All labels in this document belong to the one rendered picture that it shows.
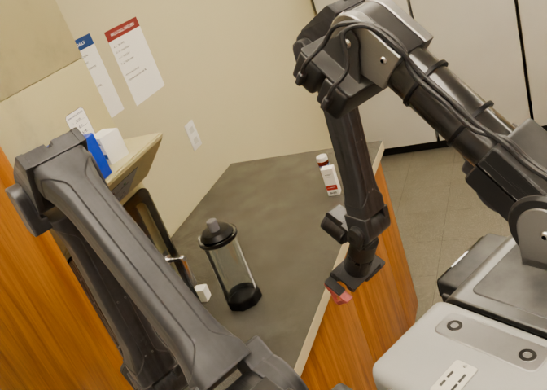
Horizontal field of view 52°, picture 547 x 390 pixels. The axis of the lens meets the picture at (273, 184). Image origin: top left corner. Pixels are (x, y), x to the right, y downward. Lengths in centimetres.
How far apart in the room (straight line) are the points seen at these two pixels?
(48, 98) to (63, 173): 57
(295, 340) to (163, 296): 86
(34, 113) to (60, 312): 38
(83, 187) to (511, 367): 45
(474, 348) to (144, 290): 32
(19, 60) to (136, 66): 102
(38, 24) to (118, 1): 96
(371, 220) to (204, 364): 62
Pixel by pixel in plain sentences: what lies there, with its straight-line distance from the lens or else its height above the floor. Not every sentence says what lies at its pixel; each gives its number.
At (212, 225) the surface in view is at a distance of 149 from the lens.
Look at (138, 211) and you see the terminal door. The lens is 135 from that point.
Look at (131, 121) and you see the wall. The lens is 209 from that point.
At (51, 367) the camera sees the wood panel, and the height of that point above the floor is 120.
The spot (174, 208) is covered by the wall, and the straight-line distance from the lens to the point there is 222.
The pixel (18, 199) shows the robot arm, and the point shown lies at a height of 165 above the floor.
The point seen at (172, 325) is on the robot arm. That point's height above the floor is 153.
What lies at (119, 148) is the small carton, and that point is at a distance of 122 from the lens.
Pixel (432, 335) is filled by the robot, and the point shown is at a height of 153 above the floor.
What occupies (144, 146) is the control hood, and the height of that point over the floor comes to 151.
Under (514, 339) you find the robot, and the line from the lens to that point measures 47.
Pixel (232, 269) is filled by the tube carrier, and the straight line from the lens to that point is 152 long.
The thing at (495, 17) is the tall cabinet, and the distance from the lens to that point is 391.
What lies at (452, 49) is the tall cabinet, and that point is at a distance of 397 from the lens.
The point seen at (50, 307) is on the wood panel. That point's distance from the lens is 114.
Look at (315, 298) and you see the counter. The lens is 153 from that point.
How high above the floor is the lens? 185
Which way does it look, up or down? 24 degrees down
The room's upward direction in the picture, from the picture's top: 20 degrees counter-clockwise
